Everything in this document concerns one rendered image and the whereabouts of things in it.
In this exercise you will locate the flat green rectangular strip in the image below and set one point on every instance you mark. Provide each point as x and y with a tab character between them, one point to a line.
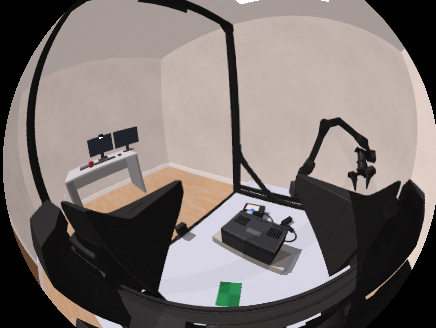
228	294

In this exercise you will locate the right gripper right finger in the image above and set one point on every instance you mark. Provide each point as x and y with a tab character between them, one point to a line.
341	219

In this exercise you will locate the small black appliance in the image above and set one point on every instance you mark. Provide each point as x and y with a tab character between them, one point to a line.
255	239

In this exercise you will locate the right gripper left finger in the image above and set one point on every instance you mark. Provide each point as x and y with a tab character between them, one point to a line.
137	235

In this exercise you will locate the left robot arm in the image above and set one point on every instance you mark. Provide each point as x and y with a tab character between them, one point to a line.
323	129

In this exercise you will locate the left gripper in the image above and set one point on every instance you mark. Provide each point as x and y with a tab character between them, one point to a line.
362	167

